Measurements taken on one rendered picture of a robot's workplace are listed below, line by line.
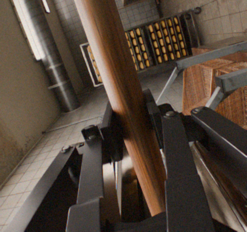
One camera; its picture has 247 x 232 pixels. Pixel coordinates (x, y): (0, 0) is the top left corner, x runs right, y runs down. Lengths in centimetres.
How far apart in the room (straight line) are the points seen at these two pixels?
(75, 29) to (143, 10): 182
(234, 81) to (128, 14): 470
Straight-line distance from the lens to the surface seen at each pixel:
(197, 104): 181
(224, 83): 59
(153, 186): 20
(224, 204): 97
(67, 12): 538
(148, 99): 16
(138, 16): 518
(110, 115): 15
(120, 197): 92
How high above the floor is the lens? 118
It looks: 5 degrees up
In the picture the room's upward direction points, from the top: 107 degrees counter-clockwise
